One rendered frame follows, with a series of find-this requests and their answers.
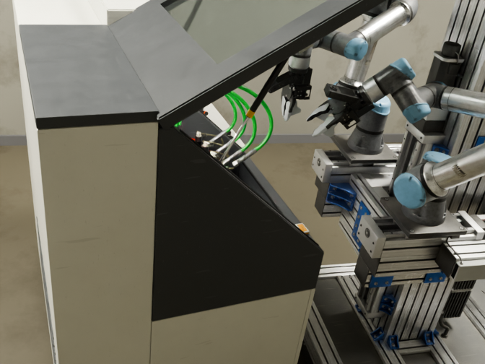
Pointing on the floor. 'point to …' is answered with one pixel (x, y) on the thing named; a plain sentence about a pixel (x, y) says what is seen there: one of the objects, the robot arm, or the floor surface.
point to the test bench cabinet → (235, 333)
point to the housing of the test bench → (89, 181)
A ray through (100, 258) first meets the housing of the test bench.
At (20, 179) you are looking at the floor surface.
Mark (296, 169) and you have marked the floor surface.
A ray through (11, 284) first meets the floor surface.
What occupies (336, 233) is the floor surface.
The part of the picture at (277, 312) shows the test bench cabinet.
